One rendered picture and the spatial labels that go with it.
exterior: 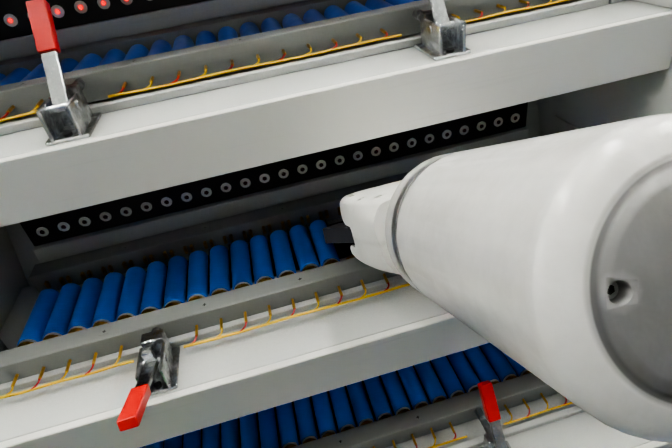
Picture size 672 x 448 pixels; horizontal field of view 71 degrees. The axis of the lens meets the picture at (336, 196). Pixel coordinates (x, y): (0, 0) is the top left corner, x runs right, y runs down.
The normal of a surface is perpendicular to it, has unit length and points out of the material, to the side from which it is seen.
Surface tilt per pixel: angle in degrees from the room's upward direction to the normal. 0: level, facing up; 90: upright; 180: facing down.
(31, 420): 18
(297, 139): 108
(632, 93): 90
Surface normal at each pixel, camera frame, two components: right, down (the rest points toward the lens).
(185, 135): 0.22, 0.50
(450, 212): -0.94, -0.30
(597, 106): -0.96, 0.24
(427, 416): -0.15, -0.83
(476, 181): -0.79, -0.61
